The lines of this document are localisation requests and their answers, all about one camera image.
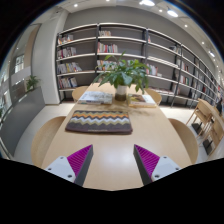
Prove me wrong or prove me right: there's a dark metal bookshelf unit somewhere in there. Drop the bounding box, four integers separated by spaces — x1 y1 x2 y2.
54 22 224 108

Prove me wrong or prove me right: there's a light wooden round-back chair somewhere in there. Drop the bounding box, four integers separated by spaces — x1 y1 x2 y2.
71 85 90 103
144 87 163 106
168 117 200 164
30 115 67 169

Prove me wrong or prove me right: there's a grey low counter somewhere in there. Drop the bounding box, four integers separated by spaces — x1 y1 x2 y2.
0 86 46 158

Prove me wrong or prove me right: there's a green potted plant white pot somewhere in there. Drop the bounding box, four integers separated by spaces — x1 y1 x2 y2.
92 51 151 102

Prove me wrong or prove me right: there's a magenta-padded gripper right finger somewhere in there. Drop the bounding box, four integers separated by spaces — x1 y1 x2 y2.
133 143 183 186

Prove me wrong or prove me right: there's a yellow picture book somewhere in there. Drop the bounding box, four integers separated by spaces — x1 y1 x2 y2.
126 93 158 109

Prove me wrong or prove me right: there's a large white book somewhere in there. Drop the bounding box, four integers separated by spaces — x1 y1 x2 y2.
77 90 114 106

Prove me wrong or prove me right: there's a small green floor plant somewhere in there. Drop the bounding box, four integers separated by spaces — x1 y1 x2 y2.
24 74 41 93

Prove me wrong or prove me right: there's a round ceiling lights group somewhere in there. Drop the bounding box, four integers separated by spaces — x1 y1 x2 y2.
71 0 218 58

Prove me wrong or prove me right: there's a wooden slatted chairs group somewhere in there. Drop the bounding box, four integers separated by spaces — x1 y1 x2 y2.
185 98 224 156

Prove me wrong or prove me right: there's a zigzag striped brown towel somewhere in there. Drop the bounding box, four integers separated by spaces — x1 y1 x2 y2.
64 110 134 136

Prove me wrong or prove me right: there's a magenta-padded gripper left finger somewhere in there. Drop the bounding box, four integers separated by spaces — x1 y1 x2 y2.
44 144 95 187

